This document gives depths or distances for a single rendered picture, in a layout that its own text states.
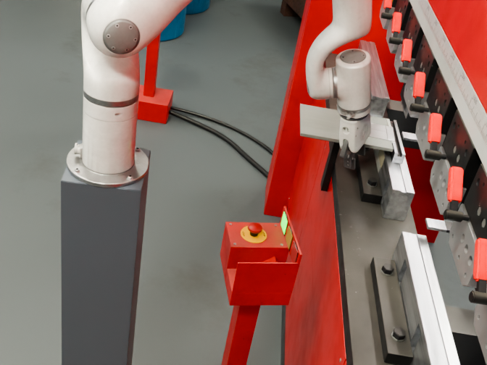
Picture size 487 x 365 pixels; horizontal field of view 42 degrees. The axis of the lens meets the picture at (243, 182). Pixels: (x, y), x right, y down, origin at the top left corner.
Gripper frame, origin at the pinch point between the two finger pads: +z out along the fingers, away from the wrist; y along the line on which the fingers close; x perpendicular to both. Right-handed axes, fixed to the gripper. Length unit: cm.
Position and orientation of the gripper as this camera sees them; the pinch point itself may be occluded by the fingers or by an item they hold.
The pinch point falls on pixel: (354, 156)
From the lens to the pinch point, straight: 176.7
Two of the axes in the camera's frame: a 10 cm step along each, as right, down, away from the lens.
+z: 1.3, 7.2, 6.8
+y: 5.4, -6.3, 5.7
